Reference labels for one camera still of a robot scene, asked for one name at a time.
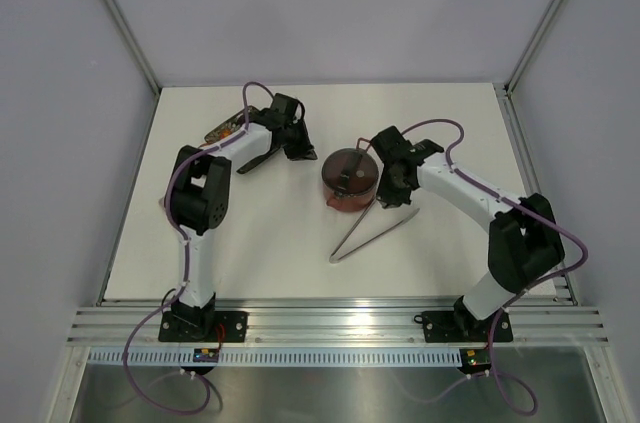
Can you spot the red steel lunch box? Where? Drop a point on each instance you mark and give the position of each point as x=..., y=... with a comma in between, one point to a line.
x=348, y=205

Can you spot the black square plate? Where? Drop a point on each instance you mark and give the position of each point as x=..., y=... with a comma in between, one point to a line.
x=230, y=126

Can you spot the frame post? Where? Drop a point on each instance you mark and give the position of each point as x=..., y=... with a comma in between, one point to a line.
x=118, y=18
x=543, y=27

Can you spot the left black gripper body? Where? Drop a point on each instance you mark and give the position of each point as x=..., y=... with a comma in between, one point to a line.
x=297, y=145

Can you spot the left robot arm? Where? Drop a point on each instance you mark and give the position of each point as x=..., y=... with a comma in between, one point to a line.
x=197, y=197

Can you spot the slotted white cable duct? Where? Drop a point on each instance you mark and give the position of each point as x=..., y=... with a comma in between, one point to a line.
x=295, y=357

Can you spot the right side aluminium rail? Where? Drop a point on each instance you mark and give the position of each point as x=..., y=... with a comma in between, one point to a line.
x=562, y=276

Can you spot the right frame post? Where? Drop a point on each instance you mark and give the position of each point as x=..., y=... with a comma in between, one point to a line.
x=543, y=27

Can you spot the grey transparent lid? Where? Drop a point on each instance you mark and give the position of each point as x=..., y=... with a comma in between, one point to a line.
x=349, y=172

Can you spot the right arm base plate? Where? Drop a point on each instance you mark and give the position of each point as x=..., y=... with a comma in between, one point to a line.
x=447, y=326

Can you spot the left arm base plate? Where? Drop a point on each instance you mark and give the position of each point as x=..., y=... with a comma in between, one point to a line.
x=225, y=326

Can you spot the aluminium front rail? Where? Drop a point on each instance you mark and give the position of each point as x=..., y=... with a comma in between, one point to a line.
x=350, y=322

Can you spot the left frame post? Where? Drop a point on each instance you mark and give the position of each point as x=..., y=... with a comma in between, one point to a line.
x=118, y=18

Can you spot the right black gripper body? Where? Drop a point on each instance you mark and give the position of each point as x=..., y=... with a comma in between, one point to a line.
x=391, y=191

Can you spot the aluminium rail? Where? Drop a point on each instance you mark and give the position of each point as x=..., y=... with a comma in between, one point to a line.
x=350, y=322
x=562, y=276

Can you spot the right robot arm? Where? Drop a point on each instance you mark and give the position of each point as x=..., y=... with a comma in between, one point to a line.
x=524, y=243

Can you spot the metal food tongs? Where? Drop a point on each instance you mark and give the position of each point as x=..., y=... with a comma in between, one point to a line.
x=371, y=226

